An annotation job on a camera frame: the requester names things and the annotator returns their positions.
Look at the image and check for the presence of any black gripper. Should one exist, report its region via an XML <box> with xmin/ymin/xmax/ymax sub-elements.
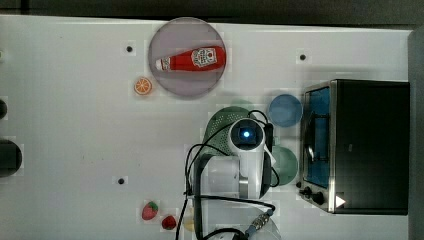
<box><xmin>264</xmin><ymin>123</ymin><xmax>274</xmax><ymax>153</ymax></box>

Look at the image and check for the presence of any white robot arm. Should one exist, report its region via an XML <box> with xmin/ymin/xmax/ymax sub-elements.
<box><xmin>192</xmin><ymin>118</ymin><xmax>275</xmax><ymax>240</ymax></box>

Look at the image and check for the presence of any blue cup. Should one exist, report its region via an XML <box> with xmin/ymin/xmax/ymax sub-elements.
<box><xmin>268</xmin><ymin>94</ymin><xmax>303</xmax><ymax>128</ymax></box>

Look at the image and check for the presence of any green mug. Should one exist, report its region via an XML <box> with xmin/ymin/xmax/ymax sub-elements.
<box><xmin>271</xmin><ymin>137</ymin><xmax>298</xmax><ymax>187</ymax></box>

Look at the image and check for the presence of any toaster oven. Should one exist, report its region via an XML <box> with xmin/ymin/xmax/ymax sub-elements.
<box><xmin>296</xmin><ymin>79</ymin><xmax>410</xmax><ymax>215</ymax></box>

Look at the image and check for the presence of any red ketchup bottle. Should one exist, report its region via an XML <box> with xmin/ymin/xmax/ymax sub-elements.
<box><xmin>155</xmin><ymin>46</ymin><xmax>226</xmax><ymax>72</ymax></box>

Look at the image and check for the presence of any peeled banana toy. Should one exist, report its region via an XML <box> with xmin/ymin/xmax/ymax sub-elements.
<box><xmin>183</xmin><ymin>207</ymin><xmax>195</xmax><ymax>232</ymax></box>

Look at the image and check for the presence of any grey round plate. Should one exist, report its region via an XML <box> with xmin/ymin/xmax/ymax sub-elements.
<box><xmin>148</xmin><ymin>17</ymin><xmax>226</xmax><ymax>98</ymax></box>

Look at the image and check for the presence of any orange slice toy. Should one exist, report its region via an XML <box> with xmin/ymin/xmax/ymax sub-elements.
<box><xmin>134</xmin><ymin>77</ymin><xmax>153</xmax><ymax>95</ymax></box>

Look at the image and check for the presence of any pink strawberry toy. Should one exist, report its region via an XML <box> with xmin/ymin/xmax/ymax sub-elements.
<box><xmin>141</xmin><ymin>201</ymin><xmax>159</xmax><ymax>221</ymax></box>

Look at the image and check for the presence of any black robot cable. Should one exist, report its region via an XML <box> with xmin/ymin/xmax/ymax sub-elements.
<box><xmin>174</xmin><ymin>109</ymin><xmax>281</xmax><ymax>240</ymax></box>

